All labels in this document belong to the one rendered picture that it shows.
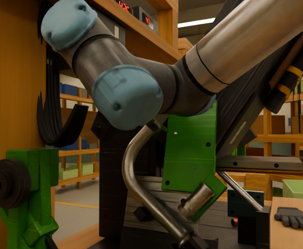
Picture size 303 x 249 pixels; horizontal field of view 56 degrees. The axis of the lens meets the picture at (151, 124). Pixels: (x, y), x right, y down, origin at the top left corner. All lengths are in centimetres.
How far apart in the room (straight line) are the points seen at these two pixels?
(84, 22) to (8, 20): 32
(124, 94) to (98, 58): 6
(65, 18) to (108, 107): 14
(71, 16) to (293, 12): 26
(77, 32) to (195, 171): 39
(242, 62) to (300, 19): 8
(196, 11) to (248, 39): 805
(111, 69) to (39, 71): 40
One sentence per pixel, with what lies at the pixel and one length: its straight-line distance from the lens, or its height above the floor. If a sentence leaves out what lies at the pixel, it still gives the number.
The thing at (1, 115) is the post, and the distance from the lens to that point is 65.
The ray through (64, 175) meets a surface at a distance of 624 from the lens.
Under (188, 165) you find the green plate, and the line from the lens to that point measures 65.
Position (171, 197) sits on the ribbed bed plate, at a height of 105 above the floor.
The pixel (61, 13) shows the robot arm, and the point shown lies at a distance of 41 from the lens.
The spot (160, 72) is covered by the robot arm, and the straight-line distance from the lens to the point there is 38.
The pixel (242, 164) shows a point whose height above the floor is 112.
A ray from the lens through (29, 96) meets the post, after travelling 69.
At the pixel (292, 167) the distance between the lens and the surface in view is 74.
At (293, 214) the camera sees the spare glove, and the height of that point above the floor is 92.
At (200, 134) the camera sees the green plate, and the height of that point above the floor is 119.
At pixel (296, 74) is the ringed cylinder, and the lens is 86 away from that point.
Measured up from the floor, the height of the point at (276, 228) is 90.
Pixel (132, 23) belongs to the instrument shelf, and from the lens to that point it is 88.
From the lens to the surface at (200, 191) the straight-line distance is 59.
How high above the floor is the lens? 119
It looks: 2 degrees up
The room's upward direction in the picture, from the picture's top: straight up
